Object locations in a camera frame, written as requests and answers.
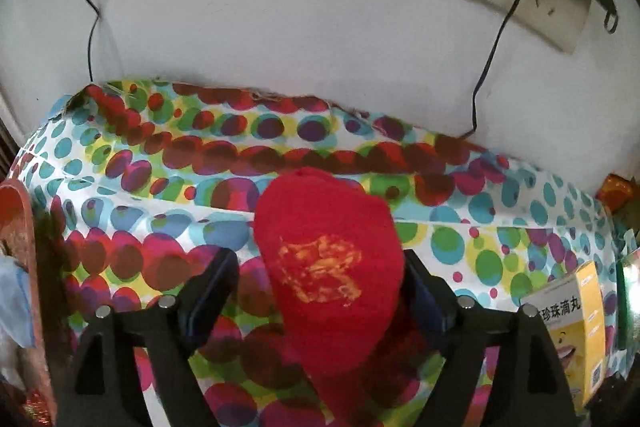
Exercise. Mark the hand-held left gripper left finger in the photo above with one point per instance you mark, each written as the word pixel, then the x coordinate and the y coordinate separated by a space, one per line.
pixel 200 309

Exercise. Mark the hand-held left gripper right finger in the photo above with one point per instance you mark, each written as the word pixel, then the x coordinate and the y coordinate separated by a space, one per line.
pixel 425 304

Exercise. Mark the red sock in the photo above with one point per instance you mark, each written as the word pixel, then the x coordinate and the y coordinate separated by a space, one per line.
pixel 325 257

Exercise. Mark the yellow medicine box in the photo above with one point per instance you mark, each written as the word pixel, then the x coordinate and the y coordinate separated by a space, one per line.
pixel 575 332

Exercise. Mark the light blue knitted sock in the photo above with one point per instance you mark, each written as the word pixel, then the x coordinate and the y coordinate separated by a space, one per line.
pixel 17 302

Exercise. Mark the red tray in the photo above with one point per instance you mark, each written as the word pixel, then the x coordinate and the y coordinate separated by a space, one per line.
pixel 20 227

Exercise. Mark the polka dot tablecloth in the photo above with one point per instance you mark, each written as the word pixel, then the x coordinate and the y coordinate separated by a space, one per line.
pixel 175 207

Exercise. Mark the orange snack packet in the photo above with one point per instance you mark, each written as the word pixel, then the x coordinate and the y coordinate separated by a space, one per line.
pixel 617 192

